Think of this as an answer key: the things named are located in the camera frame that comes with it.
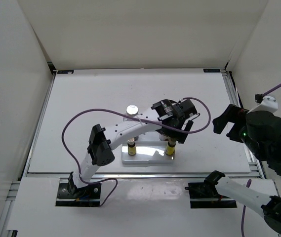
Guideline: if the brown spice jar front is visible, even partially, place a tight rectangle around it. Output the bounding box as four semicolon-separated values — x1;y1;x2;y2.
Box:
159;134;169;141

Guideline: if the yellow bottle dark cap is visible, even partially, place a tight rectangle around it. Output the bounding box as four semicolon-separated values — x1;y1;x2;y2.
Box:
165;139;176;156

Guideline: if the blue label shaker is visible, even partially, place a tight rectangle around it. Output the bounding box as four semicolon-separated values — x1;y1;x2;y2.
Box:
126;105;139;117

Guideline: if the yellow bottle beige cap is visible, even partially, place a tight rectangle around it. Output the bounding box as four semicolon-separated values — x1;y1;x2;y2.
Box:
127;138;136;156

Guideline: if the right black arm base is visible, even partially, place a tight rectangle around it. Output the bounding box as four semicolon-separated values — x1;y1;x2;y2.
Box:
184;171;237;209

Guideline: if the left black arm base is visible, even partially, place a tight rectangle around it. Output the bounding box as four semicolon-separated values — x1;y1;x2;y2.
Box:
55;181;102;207

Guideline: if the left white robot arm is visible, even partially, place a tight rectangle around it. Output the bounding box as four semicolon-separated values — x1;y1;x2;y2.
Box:
67;99;198;198

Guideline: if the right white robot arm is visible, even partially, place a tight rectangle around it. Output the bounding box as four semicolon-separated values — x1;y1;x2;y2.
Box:
204;104;281;235

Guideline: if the white tiered organizer tray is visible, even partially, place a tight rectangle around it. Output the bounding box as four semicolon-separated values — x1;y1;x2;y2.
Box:
121;131;175;165

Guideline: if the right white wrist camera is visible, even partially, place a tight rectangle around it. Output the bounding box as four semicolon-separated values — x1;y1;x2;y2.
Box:
249;94;279;114

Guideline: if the right aluminium rail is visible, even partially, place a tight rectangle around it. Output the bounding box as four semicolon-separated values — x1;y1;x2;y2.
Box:
222;71;266;179

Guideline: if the aluminium rail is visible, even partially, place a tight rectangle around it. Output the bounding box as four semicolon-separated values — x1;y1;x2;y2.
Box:
9;171;264;198
222;71;266;179

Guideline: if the front aluminium rail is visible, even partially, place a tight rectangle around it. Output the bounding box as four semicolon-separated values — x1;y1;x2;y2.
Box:
9;171;264;198

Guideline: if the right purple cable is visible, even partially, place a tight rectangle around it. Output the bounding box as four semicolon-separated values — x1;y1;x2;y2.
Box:
240;75;281;237

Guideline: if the purple cable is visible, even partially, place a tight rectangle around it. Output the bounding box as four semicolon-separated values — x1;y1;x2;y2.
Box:
240;75;281;237
61;97;211;206

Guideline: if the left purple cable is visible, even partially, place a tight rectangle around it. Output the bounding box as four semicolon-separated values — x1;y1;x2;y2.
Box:
61;97;211;206

